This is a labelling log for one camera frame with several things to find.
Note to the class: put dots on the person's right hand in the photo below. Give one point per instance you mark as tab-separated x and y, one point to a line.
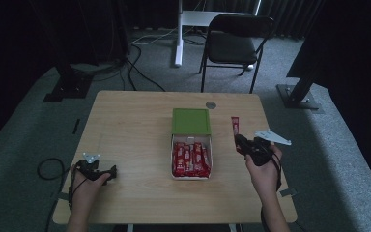
265	175

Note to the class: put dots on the person's left hand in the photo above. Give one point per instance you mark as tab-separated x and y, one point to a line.
87	187

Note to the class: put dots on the white box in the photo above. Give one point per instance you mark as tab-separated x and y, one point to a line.
191	138

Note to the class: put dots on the red snack packet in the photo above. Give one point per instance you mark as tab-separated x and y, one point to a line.
235	125

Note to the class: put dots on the green box lid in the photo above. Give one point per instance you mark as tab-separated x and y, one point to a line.
191	121

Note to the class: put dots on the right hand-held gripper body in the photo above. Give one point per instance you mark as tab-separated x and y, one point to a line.
262	149

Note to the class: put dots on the grey tape piece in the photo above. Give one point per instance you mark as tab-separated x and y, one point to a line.
62	196
288	192

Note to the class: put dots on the black tape strip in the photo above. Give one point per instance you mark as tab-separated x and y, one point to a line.
76	126

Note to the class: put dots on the row of red packets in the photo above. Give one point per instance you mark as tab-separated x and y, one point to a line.
191	159

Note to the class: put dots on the grey table grommet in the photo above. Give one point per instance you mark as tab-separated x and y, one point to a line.
211	105

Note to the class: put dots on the black folding chair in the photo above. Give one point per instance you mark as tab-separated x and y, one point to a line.
232	45

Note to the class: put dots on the black metal stand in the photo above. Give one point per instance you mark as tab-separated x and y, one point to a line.
69	85
298	93

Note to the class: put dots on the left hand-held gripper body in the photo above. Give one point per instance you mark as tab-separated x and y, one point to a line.
88	166

